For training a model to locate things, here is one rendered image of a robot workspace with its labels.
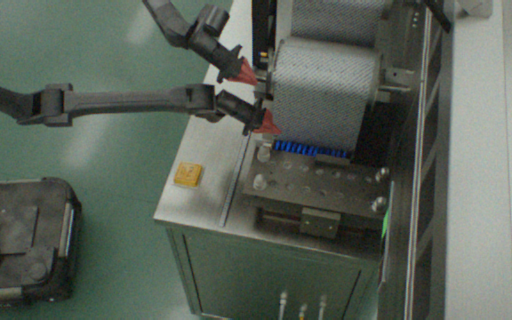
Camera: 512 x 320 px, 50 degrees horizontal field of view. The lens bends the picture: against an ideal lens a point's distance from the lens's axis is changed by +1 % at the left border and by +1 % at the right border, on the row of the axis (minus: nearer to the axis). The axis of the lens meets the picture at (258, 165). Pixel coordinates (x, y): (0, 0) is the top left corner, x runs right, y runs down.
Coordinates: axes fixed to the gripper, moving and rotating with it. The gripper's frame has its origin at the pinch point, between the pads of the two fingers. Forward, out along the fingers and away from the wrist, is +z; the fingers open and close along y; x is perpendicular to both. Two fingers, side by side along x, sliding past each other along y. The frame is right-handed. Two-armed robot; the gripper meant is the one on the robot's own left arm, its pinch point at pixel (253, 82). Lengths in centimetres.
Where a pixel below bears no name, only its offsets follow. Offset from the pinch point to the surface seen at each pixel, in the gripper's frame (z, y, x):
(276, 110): 9.0, 3.5, 0.2
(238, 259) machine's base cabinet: 32, 29, -36
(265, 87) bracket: 5.8, -4.6, -3.6
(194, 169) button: 6.4, 12.0, -32.2
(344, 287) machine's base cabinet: 61, 29, -18
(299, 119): 15.0, 3.6, 2.5
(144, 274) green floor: 42, 13, -123
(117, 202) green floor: 23, -19, -139
